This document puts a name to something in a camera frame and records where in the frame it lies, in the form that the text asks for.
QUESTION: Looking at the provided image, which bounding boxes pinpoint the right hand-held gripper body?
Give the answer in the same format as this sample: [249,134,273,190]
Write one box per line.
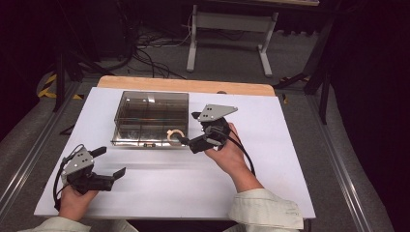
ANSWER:
[188,103,239,155]

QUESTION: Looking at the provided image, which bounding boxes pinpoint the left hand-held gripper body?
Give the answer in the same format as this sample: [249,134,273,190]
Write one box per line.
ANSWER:
[60,147,115,195]

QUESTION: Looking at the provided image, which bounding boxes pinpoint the beige bracelet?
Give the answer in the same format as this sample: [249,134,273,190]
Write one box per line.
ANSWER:
[166,128,186,147]

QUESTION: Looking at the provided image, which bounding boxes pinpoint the transparent brown drawer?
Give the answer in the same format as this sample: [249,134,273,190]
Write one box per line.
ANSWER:
[110,122,190,149]

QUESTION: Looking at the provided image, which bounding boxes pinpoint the transparent brown drawer box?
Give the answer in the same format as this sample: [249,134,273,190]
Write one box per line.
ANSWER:
[110,90,190,149]

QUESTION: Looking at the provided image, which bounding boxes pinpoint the person's left hand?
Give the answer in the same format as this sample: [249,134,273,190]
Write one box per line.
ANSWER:
[58,185,100,222]

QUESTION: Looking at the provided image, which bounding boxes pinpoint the person's right hand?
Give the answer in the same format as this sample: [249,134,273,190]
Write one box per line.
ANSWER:
[204,122,256,186]

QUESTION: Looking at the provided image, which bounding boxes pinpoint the wooden table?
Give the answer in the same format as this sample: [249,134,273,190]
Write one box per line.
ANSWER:
[96,74,278,98]

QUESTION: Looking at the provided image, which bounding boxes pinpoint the white table sheet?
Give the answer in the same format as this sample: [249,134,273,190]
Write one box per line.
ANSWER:
[33,86,317,221]

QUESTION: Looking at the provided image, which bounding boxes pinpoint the yellow black floor tape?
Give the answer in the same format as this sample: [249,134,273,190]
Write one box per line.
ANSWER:
[37,73,84,101]

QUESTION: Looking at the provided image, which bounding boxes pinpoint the black metal stand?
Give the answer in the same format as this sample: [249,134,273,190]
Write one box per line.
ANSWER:
[274,15,337,126]
[52,47,114,114]

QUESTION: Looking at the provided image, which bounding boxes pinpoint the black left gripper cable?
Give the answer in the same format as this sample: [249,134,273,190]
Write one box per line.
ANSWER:
[52,143,85,213]

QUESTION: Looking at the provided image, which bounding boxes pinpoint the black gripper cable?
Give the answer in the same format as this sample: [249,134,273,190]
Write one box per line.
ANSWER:
[224,121,257,177]
[52,143,85,213]

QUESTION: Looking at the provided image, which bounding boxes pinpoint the aluminium floor rail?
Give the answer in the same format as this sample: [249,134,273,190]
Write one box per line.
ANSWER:
[305,94,375,232]
[0,81,82,221]

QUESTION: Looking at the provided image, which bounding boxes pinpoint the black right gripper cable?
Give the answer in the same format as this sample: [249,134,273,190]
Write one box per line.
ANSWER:
[224,121,257,177]

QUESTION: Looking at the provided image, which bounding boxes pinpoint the black floor cables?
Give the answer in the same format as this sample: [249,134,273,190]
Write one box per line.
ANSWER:
[127,30,189,80]

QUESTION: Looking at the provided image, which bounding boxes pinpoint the white metal desk frame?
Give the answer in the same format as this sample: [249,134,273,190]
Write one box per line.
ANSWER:
[186,4,280,78]

